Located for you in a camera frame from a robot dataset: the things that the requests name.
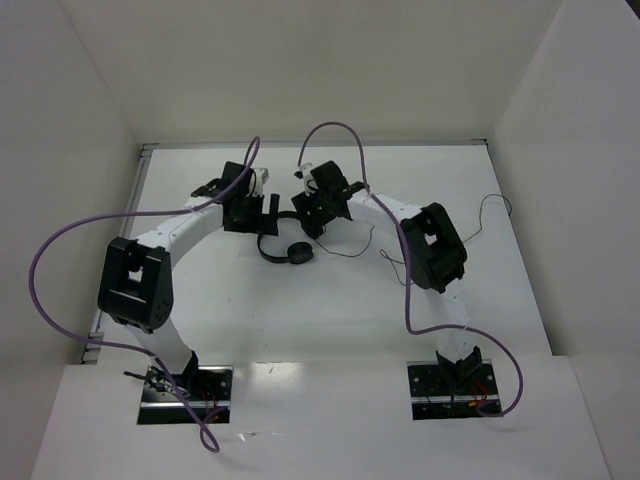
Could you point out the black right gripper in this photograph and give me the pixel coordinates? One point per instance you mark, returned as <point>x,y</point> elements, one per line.
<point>303,204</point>

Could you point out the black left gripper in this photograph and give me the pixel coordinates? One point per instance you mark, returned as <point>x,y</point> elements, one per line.
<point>261,220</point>

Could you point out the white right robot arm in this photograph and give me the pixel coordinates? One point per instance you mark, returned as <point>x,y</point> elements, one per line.
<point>434,257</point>

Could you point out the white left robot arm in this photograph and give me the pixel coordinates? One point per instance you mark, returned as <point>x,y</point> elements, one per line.
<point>136,288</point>

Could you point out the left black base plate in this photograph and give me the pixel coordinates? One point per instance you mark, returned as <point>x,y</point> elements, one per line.
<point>210,397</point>

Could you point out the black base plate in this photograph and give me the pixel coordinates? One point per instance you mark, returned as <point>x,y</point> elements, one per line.
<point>210,397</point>
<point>431,398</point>

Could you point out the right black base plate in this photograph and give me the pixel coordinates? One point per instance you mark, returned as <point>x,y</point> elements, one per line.
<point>431,398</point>

